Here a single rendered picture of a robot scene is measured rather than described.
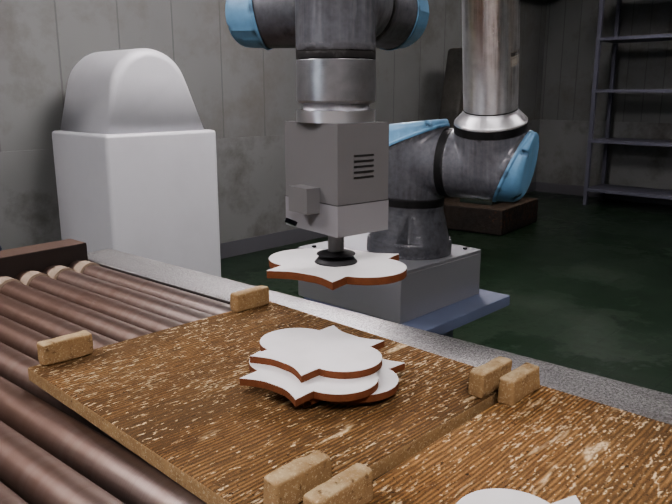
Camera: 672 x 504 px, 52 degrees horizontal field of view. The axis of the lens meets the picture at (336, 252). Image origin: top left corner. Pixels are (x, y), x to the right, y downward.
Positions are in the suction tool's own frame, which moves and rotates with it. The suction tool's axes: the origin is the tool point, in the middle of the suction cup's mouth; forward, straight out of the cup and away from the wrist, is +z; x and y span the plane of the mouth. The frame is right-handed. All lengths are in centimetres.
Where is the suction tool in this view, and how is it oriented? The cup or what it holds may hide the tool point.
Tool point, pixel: (336, 273)
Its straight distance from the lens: 68.7
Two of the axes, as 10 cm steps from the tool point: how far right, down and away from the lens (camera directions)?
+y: 6.2, 1.8, -7.6
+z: 0.0, 9.7, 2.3
